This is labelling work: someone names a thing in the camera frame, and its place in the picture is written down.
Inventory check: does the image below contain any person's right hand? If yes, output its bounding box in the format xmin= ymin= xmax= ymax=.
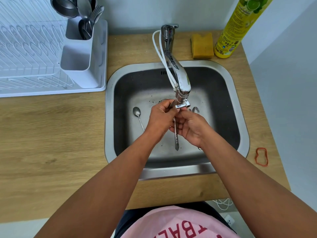
xmin=169 ymin=109 xmax=214 ymax=149

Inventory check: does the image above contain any person's left hand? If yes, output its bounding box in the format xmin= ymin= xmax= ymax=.
xmin=144 ymin=99 xmax=180 ymax=144

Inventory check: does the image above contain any long-handled steel spoon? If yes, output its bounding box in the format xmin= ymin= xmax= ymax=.
xmin=169 ymin=99 xmax=180 ymax=152

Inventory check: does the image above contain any person's left forearm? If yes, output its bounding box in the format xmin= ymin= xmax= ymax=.
xmin=34 ymin=129 xmax=164 ymax=238

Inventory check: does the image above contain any person's right forearm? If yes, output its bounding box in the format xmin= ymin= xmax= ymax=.
xmin=198 ymin=131 xmax=317 ymax=238

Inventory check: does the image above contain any chrome faucet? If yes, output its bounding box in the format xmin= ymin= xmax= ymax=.
xmin=160 ymin=24 xmax=193 ymax=110

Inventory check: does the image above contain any small steel teaspoon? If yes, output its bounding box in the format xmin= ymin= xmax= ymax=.
xmin=132 ymin=107 xmax=145 ymax=132

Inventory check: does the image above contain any stainless steel sink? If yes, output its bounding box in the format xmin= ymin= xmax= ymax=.
xmin=104 ymin=59 xmax=250 ymax=181

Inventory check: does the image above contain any yellow sponge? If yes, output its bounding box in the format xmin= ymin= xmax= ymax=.
xmin=190 ymin=32 xmax=214 ymax=59

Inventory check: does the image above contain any red rubber band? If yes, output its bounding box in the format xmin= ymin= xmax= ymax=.
xmin=255 ymin=147 xmax=269 ymax=167

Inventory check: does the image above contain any white cutlery holder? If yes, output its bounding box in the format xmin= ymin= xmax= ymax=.
xmin=60 ymin=17 xmax=102 ymax=89

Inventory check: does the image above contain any yellow dish soap bottle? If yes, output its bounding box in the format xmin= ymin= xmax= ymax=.
xmin=213 ymin=0 xmax=275 ymax=59

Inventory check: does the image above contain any pink shirt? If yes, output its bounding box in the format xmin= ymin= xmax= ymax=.
xmin=126 ymin=205 xmax=241 ymax=238

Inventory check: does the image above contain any dark steel spoon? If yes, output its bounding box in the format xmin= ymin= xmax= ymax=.
xmin=78 ymin=19 xmax=93 ymax=40

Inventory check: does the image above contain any steel fork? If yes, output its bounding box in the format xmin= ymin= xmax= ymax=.
xmin=88 ymin=5 xmax=105 ymax=33

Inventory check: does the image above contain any large steel spoon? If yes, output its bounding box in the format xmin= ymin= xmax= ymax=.
xmin=75 ymin=0 xmax=93 ymax=21

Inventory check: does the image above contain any steel ladle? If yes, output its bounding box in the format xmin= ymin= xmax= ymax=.
xmin=50 ymin=0 xmax=79 ymax=19

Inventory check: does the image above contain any white dish rack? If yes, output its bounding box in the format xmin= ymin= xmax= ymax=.
xmin=0 ymin=0 xmax=108 ymax=98

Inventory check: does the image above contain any white faucet hose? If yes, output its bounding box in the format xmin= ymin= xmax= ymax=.
xmin=152 ymin=30 xmax=179 ymax=91

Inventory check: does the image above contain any white cable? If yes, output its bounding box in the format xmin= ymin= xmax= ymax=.
xmin=212 ymin=198 xmax=234 ymax=211

